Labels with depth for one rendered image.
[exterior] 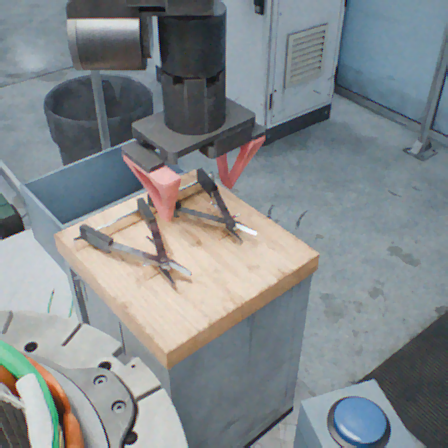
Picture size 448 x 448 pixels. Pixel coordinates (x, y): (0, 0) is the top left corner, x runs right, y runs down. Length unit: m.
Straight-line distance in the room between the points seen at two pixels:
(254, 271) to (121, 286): 0.13
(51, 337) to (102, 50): 0.23
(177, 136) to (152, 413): 0.24
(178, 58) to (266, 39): 2.07
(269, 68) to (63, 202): 1.96
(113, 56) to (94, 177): 0.28
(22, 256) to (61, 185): 0.34
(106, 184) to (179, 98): 0.28
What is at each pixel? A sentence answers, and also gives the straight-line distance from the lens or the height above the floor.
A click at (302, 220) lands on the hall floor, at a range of 2.30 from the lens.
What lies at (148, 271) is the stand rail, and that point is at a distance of 0.52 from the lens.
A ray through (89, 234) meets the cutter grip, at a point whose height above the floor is 1.09.
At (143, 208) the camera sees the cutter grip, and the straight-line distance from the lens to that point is 0.56.
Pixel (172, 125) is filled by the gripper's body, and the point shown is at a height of 1.19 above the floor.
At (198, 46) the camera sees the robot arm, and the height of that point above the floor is 1.27.
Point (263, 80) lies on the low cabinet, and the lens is 2.60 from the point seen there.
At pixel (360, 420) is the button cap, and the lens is 0.46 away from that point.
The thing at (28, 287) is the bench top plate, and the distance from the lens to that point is 0.96.
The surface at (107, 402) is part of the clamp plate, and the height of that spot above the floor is 1.10.
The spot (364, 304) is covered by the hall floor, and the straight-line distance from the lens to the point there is 2.00.
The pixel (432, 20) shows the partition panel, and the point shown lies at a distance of 2.69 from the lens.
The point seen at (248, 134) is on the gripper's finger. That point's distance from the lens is 0.53.
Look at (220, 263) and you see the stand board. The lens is 0.53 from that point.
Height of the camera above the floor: 1.43
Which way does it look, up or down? 39 degrees down
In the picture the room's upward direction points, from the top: straight up
